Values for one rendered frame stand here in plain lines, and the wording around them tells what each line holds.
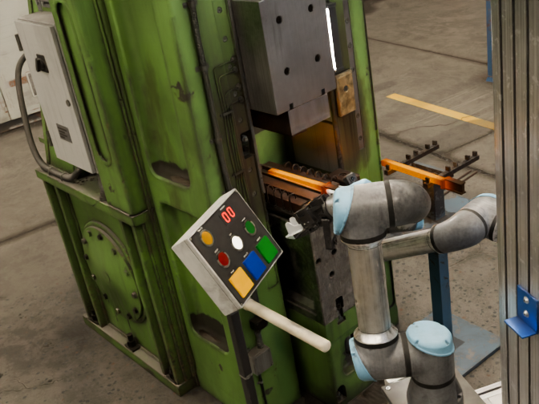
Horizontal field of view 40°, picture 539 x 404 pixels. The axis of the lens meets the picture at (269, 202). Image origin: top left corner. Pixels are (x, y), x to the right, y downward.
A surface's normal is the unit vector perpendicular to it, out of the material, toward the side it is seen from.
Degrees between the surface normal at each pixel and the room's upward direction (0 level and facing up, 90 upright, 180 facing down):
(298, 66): 90
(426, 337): 8
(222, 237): 60
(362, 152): 90
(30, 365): 0
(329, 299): 90
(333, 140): 90
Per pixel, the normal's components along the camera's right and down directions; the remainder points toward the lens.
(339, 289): 0.65, 0.25
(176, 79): -0.75, 0.39
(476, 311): -0.16, -0.88
